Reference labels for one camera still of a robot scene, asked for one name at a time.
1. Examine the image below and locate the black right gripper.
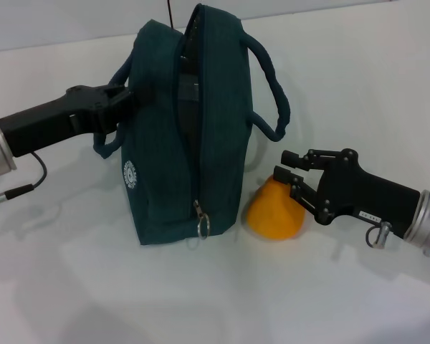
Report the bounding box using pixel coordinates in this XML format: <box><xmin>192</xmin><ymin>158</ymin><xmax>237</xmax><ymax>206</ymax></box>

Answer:
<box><xmin>272</xmin><ymin>146</ymin><xmax>422</xmax><ymax>240</ymax></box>

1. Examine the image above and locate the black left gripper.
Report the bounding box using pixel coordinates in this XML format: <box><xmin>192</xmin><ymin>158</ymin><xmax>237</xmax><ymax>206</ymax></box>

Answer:
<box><xmin>0</xmin><ymin>82</ymin><xmax>157</xmax><ymax>159</ymax></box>

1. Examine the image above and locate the orange yellow pear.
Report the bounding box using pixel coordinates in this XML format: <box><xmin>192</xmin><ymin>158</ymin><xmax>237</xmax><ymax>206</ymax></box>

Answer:
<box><xmin>245</xmin><ymin>174</ymin><xmax>307</xmax><ymax>242</ymax></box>

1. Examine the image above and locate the dark teal fabric lunch bag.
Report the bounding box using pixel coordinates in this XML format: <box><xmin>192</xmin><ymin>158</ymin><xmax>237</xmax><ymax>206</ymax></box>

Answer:
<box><xmin>92</xmin><ymin>3</ymin><xmax>293</xmax><ymax>247</ymax></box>

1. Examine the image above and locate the silver metal key ring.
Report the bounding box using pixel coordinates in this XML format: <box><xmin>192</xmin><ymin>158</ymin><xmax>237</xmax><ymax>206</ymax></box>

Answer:
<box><xmin>196</xmin><ymin>213</ymin><xmax>213</xmax><ymax>239</ymax></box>

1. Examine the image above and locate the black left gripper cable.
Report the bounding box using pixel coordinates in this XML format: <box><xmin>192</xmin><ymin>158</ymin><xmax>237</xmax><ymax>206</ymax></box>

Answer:
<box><xmin>3</xmin><ymin>151</ymin><xmax>48</xmax><ymax>202</ymax></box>

